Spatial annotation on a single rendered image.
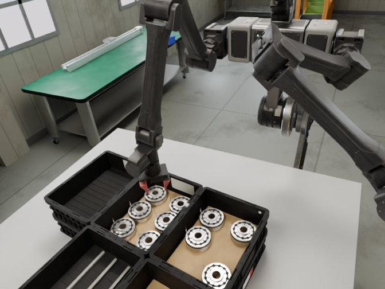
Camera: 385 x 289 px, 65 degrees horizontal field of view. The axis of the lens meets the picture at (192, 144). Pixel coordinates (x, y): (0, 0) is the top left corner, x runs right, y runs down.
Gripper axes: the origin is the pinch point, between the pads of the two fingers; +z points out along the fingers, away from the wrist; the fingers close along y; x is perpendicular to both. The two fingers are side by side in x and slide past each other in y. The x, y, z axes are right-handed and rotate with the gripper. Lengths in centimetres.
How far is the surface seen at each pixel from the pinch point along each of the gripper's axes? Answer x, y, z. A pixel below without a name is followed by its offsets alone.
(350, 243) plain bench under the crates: -19, 76, 36
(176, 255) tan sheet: -12.7, 2.8, 23.5
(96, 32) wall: 344, -36, 20
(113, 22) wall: 373, -13, 17
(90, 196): 31, -31, 23
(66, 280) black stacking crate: -11.6, -38.4, 23.8
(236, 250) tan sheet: -16.9, 25.3, 23.4
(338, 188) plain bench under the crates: 11, 91, 36
